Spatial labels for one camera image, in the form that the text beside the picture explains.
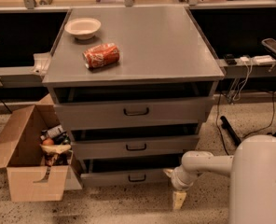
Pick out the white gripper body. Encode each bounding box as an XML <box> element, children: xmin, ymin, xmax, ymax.
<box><xmin>171</xmin><ymin>166</ymin><xmax>198</xmax><ymax>191</ymax></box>

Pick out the grey bottom drawer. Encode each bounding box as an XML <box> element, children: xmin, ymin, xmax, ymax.
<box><xmin>81</xmin><ymin>168</ymin><xmax>169</xmax><ymax>187</ymax></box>

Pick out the grey drawer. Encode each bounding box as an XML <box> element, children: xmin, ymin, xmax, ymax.
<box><xmin>81</xmin><ymin>168</ymin><xmax>169</xmax><ymax>187</ymax></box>
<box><xmin>72</xmin><ymin>135</ymin><xmax>200</xmax><ymax>160</ymax></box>
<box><xmin>54</xmin><ymin>97</ymin><xmax>214</xmax><ymax>131</ymax></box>

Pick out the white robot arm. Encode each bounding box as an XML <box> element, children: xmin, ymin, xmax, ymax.
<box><xmin>164</xmin><ymin>135</ymin><xmax>276</xmax><ymax>224</ymax></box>

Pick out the grey middle drawer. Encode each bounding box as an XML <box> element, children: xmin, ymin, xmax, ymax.
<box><xmin>72</xmin><ymin>135</ymin><xmax>200</xmax><ymax>160</ymax></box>

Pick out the grey top drawer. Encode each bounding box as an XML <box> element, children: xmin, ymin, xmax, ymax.
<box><xmin>54</xmin><ymin>97</ymin><xmax>214</xmax><ymax>131</ymax></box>

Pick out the grey drawer cabinet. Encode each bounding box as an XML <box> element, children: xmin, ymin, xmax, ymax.
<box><xmin>43</xmin><ymin>7</ymin><xmax>224</xmax><ymax>179</ymax></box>

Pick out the black stand base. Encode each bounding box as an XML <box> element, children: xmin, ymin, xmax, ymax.
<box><xmin>220</xmin><ymin>116</ymin><xmax>242</xmax><ymax>147</ymax></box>

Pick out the yellow bag in box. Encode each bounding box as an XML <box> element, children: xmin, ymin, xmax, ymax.
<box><xmin>41</xmin><ymin>145</ymin><xmax>71</xmax><ymax>154</ymax></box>

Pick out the white bottle in box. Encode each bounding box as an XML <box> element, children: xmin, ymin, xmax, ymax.
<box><xmin>40</xmin><ymin>125</ymin><xmax>64</xmax><ymax>140</ymax></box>

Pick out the orange fruit in box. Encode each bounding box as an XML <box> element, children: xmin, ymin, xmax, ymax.
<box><xmin>42</xmin><ymin>138</ymin><xmax>54</xmax><ymax>146</ymax></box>

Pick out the crushed red soda can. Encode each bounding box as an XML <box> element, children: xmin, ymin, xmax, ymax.
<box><xmin>83</xmin><ymin>43</ymin><xmax>119</xmax><ymax>69</ymax></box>

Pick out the brown cardboard box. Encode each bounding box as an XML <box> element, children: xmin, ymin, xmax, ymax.
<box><xmin>0</xmin><ymin>95</ymin><xmax>82</xmax><ymax>202</ymax></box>

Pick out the white power strip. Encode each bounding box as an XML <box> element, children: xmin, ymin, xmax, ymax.
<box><xmin>240</xmin><ymin>55</ymin><xmax>276</xmax><ymax>65</ymax></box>

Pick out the white bowl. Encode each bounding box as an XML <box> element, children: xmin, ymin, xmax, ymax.
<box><xmin>64</xmin><ymin>18</ymin><xmax>101</xmax><ymax>40</ymax></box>

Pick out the black floor cable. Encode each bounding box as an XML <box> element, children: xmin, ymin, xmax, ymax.
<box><xmin>214</xmin><ymin>91</ymin><xmax>276</xmax><ymax>157</ymax></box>

